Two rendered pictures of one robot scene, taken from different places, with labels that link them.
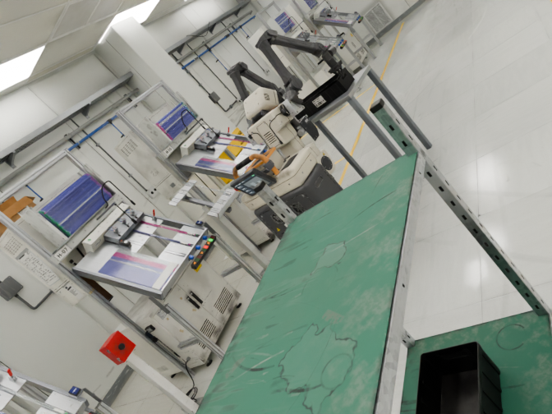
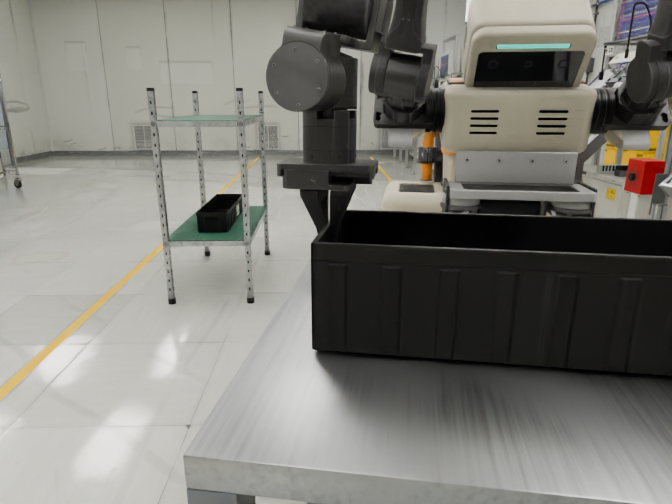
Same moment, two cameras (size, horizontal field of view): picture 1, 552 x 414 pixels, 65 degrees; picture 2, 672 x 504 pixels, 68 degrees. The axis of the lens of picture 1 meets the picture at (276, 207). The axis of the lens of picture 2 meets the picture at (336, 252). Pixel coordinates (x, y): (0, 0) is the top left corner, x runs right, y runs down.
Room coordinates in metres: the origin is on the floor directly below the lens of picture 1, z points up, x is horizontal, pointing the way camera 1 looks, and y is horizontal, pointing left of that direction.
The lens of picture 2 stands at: (3.41, -1.32, 1.04)
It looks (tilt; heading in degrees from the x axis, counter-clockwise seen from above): 17 degrees down; 138
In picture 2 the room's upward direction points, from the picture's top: straight up
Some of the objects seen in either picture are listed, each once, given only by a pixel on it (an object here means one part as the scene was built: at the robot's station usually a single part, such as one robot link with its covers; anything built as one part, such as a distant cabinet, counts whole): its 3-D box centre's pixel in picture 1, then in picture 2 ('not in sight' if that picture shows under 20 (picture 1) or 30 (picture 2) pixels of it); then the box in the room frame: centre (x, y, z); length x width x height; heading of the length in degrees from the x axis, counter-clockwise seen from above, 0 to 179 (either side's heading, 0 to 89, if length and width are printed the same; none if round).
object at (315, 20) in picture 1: (322, 32); not in sight; (8.40, -2.94, 0.95); 1.36 x 0.82 x 1.90; 50
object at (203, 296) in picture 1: (180, 317); not in sight; (3.46, 1.21, 0.31); 0.70 x 0.65 x 0.62; 140
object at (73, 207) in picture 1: (75, 205); not in sight; (3.43, 1.08, 1.52); 0.51 x 0.13 x 0.27; 140
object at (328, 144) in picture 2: (332, 63); (329, 144); (3.00, -0.97, 1.00); 0.10 x 0.07 x 0.07; 40
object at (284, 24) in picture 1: (299, 57); not in sight; (7.30, -1.99, 0.95); 1.36 x 0.82 x 1.90; 50
